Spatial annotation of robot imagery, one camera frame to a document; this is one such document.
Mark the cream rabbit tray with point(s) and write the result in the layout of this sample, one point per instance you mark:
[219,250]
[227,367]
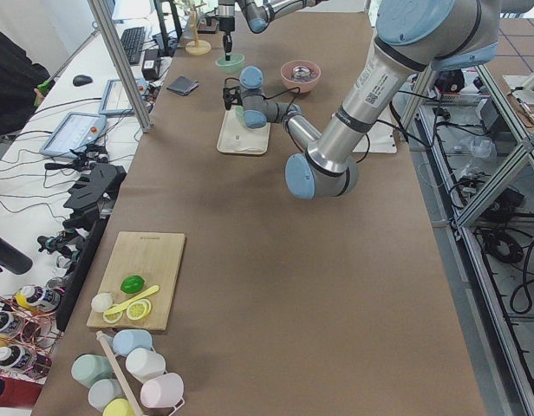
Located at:
[236,138]

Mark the far teach pendant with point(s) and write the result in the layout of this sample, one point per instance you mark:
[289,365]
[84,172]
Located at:
[114,101]

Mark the lemon slice at edge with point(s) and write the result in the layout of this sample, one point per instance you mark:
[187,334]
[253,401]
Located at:
[112,318]

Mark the copper wire basket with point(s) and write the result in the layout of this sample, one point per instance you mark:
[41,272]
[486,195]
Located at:
[28,340]

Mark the sage green cup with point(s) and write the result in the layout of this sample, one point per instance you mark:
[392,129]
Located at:
[90,368]

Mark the aluminium side frame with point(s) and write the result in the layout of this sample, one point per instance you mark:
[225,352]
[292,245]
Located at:
[472,141]

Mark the red object at corner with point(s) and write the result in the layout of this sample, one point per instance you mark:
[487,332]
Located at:
[19,394]

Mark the teach pendant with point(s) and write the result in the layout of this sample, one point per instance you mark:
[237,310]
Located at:
[114,101]
[75,131]

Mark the black tool holder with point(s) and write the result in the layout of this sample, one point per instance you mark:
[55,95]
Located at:
[86,204]

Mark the seated person in black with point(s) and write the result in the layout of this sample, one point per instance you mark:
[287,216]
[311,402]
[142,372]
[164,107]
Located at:
[19,78]

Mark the near teach pendant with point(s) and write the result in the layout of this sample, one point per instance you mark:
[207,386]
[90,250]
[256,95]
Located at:
[75,131]

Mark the metal ice scoop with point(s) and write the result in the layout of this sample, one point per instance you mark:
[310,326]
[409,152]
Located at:
[302,73]

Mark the white cup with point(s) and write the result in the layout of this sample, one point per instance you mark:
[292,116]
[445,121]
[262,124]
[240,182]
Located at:
[144,364]

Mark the grey folded cloth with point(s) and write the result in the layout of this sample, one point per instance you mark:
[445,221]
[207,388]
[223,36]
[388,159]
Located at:
[182,86]

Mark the black keyboard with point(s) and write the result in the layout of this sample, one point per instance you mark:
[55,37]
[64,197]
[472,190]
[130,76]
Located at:
[132,40]

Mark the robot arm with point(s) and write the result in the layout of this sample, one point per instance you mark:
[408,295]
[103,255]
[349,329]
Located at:
[410,36]
[258,18]

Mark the black computer mouse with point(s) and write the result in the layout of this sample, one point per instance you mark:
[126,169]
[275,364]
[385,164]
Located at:
[82,80]

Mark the black power adapter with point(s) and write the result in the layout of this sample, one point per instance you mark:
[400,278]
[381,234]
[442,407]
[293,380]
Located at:
[150,67]

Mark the yellow plastic knife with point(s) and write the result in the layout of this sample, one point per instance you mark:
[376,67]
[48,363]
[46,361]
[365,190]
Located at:
[122,306]

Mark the wooden stand with round base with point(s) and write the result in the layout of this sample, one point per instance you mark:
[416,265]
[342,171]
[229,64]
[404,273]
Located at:
[195,46]

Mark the wooden rack handle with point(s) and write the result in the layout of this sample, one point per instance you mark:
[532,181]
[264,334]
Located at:
[108,351]

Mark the black bottle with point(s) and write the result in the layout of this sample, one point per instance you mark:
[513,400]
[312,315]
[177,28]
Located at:
[13,260]

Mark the aluminium frame post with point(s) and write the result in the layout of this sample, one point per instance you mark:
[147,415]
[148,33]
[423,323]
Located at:
[120,62]

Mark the lemon slice top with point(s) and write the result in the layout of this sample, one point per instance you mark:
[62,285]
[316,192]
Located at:
[134,311]

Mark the bamboo cutting board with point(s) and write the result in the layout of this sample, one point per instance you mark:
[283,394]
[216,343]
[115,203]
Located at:
[142,264]

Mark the grey cup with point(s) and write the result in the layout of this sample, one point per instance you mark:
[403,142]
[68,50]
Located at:
[102,392]

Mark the yellow sauce bottle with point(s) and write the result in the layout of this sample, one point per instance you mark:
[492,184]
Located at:
[42,299]

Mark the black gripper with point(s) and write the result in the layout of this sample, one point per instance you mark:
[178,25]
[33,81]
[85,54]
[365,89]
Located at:
[225,24]
[237,98]

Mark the green bowl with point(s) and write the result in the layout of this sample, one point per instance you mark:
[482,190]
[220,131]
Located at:
[232,66]

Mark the white garlic bulb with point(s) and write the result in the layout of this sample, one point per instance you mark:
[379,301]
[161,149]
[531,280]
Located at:
[102,302]

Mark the lemon slice underneath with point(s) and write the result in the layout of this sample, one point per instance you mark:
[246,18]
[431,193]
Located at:
[147,307]

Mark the lavender plastic cup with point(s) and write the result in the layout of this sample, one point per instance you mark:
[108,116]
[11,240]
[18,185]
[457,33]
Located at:
[166,390]

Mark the yellow cup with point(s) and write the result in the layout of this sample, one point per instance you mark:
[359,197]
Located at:
[118,407]

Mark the light blue cup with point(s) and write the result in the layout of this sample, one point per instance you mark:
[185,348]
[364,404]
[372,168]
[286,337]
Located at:
[127,340]

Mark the green lime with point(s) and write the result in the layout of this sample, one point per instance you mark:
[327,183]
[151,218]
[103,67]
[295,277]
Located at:
[132,284]

